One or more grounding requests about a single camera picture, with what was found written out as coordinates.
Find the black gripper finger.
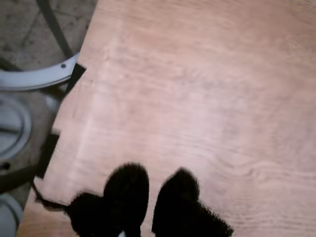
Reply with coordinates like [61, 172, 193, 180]
[151, 167, 235, 237]
[63, 161, 151, 237]

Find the black tape patch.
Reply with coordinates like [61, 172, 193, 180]
[36, 127, 62, 180]

